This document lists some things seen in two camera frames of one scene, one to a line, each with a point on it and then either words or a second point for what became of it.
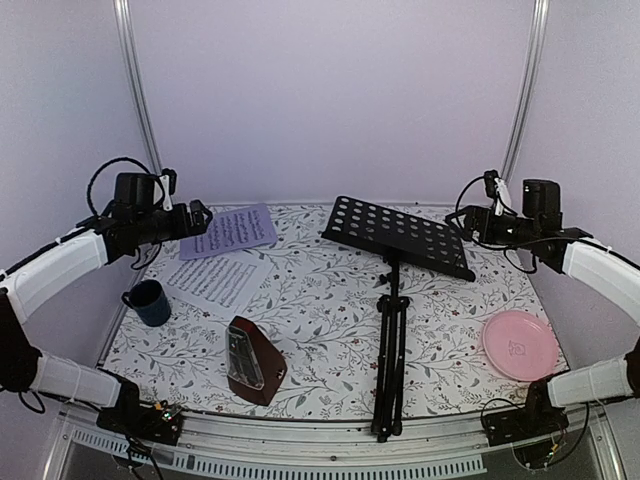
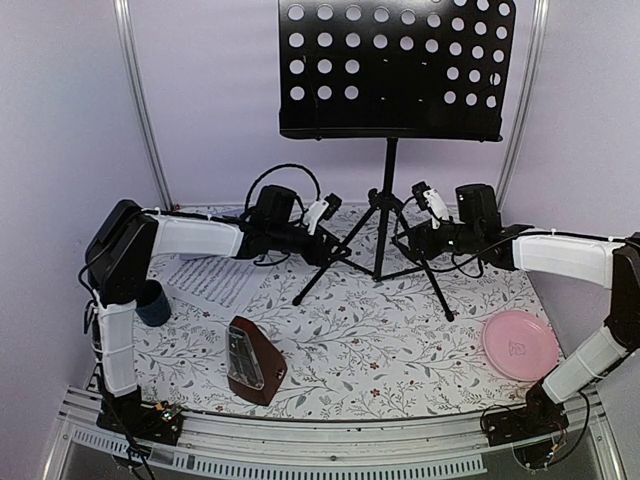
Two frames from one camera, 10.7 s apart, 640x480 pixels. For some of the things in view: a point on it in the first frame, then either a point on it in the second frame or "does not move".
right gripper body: (494, 235) → (465, 240)
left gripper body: (155, 231) → (310, 252)
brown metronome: (255, 367) does not move
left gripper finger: (200, 214) → (338, 251)
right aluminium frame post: (530, 89) does not move
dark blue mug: (150, 302) does not move
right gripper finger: (458, 219) → (400, 244)
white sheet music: (229, 279) does not move
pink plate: (521, 346) does not move
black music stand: (401, 238) → (390, 70)
